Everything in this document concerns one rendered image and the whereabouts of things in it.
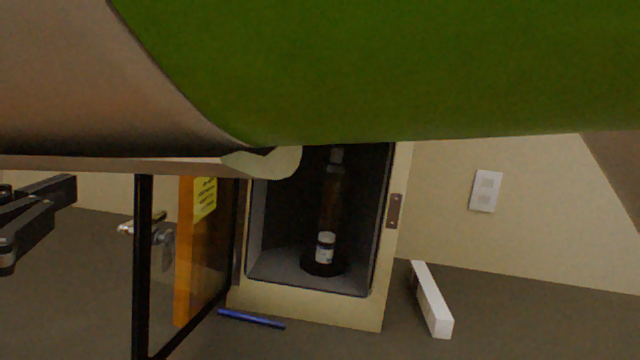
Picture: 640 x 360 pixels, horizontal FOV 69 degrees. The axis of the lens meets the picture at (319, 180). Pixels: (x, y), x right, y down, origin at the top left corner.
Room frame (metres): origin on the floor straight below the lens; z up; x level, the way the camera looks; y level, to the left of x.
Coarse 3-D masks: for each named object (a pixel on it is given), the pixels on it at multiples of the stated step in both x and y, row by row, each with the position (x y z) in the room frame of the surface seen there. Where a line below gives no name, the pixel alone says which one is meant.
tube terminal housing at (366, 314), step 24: (408, 144) 0.84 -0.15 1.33; (408, 168) 0.83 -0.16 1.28; (384, 216) 0.86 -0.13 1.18; (384, 240) 0.84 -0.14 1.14; (384, 264) 0.84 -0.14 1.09; (240, 288) 0.86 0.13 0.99; (264, 288) 0.85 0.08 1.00; (288, 288) 0.85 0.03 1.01; (384, 288) 0.84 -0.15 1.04; (264, 312) 0.85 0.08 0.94; (288, 312) 0.85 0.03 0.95; (312, 312) 0.85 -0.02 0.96; (336, 312) 0.84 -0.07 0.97; (360, 312) 0.84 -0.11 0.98
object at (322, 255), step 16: (352, 176) 0.90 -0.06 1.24; (320, 192) 0.91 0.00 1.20; (336, 192) 0.90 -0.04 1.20; (352, 192) 0.92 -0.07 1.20; (320, 208) 0.90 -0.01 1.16; (336, 208) 0.90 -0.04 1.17; (320, 224) 0.90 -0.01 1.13; (336, 224) 0.90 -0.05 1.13; (304, 240) 0.93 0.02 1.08; (320, 240) 0.90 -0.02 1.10; (336, 240) 0.90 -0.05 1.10; (304, 256) 0.92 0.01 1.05; (320, 256) 0.90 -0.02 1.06; (336, 256) 0.91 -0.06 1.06
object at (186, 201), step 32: (160, 192) 0.59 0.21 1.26; (192, 192) 0.67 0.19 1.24; (224, 192) 0.78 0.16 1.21; (160, 224) 0.59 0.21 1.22; (192, 224) 0.68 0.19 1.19; (224, 224) 0.79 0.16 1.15; (160, 256) 0.59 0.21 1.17; (192, 256) 0.68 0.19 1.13; (224, 256) 0.80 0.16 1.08; (160, 288) 0.60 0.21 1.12; (192, 288) 0.69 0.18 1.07; (160, 320) 0.60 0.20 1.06
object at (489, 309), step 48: (48, 240) 1.06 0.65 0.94; (96, 240) 1.09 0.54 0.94; (0, 288) 0.82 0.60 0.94; (48, 288) 0.85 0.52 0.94; (96, 288) 0.87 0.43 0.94; (480, 288) 1.10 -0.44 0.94; (528, 288) 1.13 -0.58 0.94; (576, 288) 1.17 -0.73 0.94; (0, 336) 0.68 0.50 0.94; (48, 336) 0.70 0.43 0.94; (96, 336) 0.71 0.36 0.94; (192, 336) 0.75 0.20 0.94; (240, 336) 0.77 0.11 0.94; (288, 336) 0.79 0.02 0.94; (336, 336) 0.81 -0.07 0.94; (384, 336) 0.83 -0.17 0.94; (480, 336) 0.87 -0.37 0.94; (528, 336) 0.90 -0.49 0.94; (576, 336) 0.92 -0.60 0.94; (624, 336) 0.95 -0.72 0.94
